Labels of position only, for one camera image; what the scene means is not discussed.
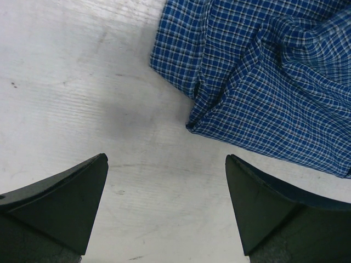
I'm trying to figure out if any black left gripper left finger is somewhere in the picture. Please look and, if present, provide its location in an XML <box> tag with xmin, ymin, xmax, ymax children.
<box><xmin>1</xmin><ymin>153</ymin><xmax>109</xmax><ymax>256</ymax></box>

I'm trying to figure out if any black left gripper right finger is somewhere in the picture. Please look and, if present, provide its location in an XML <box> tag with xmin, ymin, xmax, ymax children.
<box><xmin>225</xmin><ymin>155</ymin><xmax>350</xmax><ymax>256</ymax></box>

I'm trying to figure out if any blue checked long sleeve shirt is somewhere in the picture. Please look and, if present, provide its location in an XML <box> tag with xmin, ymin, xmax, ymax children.
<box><xmin>150</xmin><ymin>1</ymin><xmax>350</xmax><ymax>179</ymax></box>

